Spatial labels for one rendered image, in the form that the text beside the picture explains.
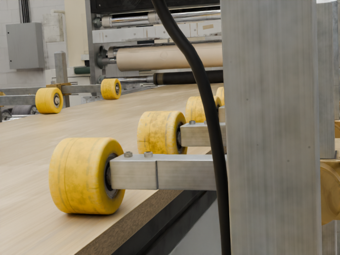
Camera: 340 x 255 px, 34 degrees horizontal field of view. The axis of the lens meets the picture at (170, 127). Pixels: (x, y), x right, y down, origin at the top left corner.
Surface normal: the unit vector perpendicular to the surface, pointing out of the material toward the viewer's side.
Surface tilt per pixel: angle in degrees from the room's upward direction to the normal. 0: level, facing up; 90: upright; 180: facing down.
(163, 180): 90
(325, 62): 90
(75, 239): 0
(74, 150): 39
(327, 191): 90
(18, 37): 90
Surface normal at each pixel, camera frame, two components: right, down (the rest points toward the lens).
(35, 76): -0.30, 0.14
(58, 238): -0.06, -0.99
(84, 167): -0.30, -0.25
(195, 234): 0.95, -0.01
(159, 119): -0.22, -0.72
